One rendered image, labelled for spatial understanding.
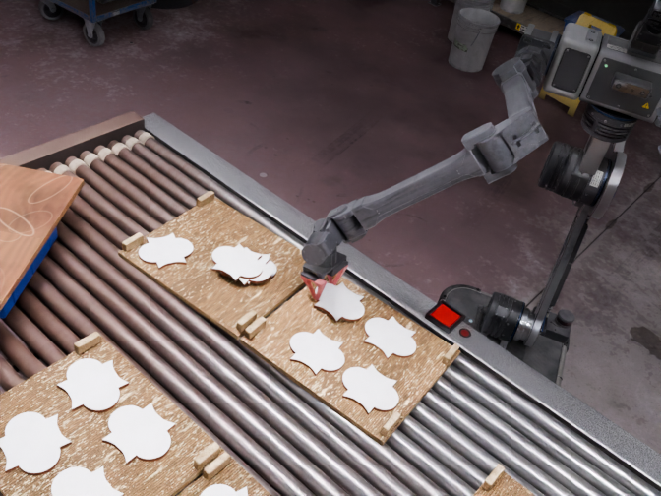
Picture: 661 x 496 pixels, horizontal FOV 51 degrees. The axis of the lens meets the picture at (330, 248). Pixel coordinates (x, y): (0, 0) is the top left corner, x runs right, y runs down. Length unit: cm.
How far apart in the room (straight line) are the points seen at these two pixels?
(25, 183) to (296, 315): 77
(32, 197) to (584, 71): 143
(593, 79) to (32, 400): 153
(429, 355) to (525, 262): 199
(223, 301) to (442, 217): 218
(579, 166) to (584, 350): 140
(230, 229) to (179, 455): 71
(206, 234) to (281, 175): 190
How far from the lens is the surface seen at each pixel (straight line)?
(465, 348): 180
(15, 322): 176
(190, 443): 149
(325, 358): 164
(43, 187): 192
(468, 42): 523
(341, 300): 176
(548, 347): 291
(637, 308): 371
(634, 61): 196
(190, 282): 178
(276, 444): 152
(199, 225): 195
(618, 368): 335
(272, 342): 166
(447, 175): 150
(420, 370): 169
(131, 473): 146
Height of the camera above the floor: 219
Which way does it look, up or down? 41 degrees down
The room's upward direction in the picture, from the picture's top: 12 degrees clockwise
